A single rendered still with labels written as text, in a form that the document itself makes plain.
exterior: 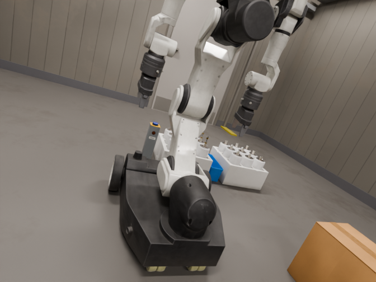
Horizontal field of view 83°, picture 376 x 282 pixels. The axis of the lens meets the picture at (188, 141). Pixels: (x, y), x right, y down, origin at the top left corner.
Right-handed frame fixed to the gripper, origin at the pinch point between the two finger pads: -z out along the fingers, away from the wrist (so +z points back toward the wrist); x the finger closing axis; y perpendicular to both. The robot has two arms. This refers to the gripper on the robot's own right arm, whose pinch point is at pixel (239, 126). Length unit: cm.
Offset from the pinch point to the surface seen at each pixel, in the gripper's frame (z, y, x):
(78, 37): -17, 150, 259
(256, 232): -56, -32, -15
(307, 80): 35, -215, 245
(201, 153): -41, -4, 42
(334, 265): -30, -39, -50
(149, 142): -44, 36, 45
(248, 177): -53, -50, 40
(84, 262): -50, 56, -43
